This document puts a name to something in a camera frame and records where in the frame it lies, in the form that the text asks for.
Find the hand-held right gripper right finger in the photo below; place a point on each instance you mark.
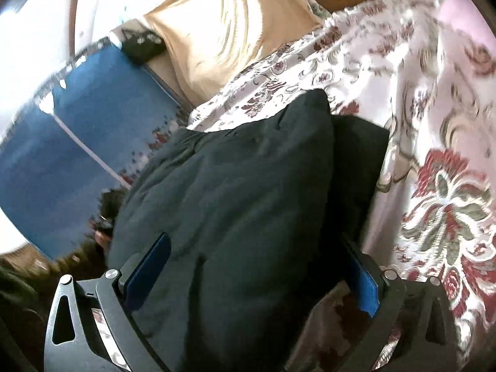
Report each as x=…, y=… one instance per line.
x=366, y=285

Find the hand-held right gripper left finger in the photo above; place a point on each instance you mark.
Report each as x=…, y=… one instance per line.
x=149, y=271

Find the dark garment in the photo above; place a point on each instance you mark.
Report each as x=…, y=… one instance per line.
x=240, y=201

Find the floral bedspread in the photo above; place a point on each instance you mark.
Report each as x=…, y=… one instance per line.
x=426, y=124

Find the dark bag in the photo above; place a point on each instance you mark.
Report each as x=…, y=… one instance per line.
x=141, y=46

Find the beige cloth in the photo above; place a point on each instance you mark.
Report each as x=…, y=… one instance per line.
x=224, y=27

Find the printed wall cloth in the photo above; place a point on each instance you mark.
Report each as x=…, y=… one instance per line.
x=77, y=143

